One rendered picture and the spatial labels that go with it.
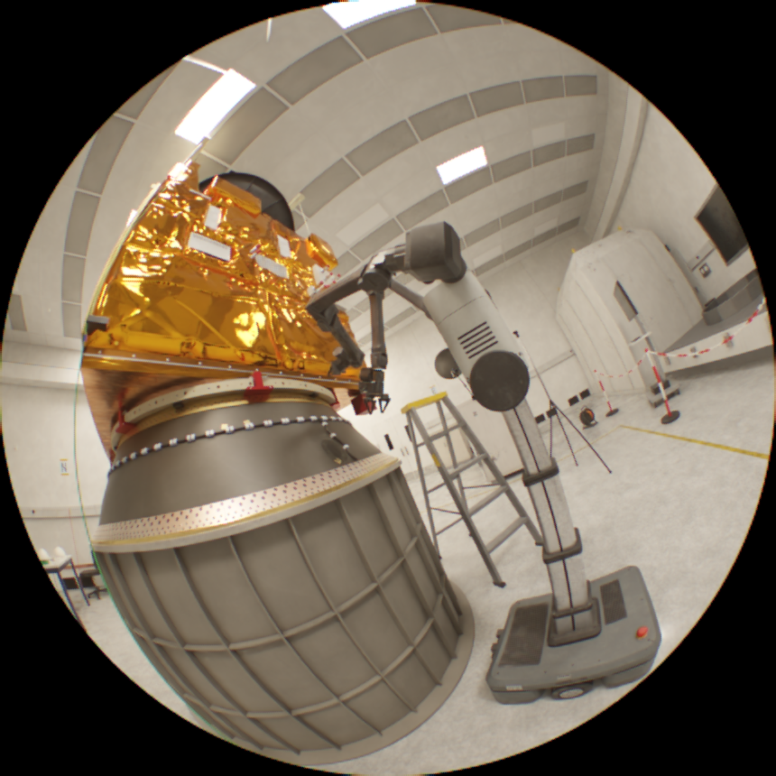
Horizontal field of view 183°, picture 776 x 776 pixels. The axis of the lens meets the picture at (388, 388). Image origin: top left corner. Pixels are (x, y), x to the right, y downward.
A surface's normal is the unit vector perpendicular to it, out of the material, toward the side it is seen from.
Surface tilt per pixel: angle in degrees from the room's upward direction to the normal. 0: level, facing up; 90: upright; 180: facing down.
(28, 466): 90
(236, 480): 62
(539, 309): 90
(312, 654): 90
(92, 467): 90
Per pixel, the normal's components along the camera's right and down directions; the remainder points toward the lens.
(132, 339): 0.84, 0.18
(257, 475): 0.34, -0.80
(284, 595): 0.52, -0.42
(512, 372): -0.55, -0.01
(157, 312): 0.80, -0.36
